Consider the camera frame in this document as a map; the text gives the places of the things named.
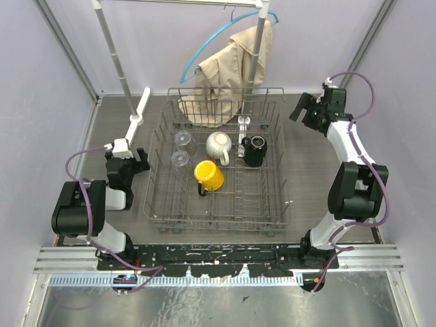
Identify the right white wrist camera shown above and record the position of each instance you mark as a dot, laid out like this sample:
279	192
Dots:
327	84

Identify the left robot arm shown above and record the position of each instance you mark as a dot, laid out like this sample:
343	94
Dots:
80	211

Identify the clear plastic cup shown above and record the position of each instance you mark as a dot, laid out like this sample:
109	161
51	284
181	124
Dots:
184	141
182	164

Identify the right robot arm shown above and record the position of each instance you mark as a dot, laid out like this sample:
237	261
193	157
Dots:
358	188

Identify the white metal clothes rack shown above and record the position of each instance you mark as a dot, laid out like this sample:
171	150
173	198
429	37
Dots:
157	44

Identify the cream speckled ceramic mug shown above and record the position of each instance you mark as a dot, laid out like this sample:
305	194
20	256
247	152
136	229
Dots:
218	146

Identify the black mug cream inside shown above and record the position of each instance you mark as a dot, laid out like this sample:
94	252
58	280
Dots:
255	149

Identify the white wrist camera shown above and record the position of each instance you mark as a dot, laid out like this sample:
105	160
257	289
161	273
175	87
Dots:
120	148
327	84

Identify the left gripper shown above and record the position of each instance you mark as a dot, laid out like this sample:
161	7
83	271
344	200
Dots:
135	163

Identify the white slotted cable duct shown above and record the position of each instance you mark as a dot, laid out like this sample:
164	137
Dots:
128	280

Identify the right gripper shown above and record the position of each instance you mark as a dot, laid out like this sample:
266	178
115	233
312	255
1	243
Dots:
305	102

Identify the grey wire dish rack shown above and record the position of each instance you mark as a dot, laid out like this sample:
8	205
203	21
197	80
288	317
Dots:
219	164

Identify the yellow plastic cup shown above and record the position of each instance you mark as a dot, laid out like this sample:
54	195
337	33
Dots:
209	176

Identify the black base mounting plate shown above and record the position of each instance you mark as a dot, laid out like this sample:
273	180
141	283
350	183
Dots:
221	260

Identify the beige cloth garment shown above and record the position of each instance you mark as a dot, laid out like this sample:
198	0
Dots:
221	82

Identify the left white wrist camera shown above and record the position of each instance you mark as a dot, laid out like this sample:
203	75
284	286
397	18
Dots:
120	148

